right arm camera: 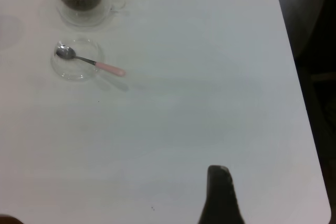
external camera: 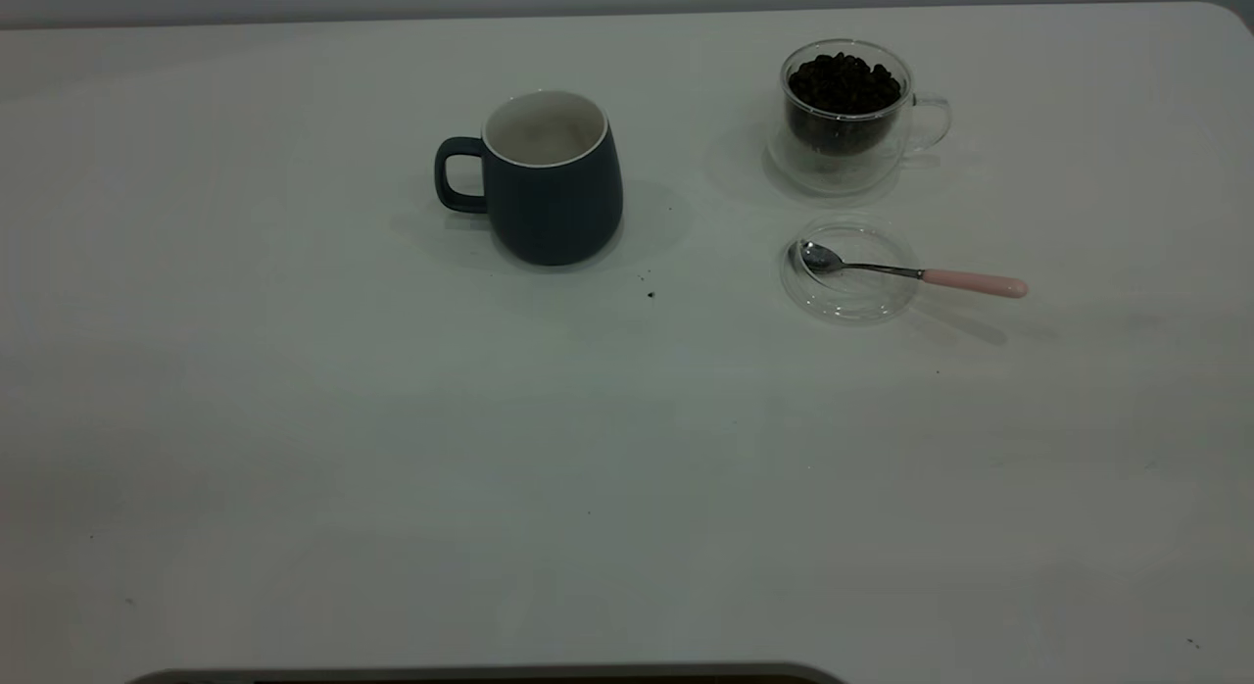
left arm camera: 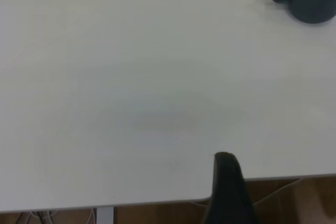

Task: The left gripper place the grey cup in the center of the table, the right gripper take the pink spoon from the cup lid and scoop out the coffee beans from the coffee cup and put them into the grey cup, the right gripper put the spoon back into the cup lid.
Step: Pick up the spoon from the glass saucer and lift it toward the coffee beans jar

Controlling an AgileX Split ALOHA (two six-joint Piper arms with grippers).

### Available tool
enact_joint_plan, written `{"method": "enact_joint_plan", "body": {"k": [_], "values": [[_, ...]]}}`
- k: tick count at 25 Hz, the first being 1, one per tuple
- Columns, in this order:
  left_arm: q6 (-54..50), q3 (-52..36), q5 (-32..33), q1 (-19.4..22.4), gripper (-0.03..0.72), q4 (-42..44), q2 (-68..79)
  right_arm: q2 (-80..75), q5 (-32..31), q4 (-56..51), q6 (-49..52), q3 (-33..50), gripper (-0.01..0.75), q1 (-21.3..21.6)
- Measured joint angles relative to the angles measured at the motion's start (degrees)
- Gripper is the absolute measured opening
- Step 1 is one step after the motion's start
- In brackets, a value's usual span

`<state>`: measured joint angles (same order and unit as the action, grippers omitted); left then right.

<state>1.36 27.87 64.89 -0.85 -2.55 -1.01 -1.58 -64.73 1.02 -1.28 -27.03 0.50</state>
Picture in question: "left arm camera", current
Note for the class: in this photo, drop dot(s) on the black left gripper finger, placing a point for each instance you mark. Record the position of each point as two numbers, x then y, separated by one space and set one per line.
227 195

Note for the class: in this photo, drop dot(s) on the grey metal table leg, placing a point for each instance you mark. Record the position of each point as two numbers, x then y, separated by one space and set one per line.
105 216

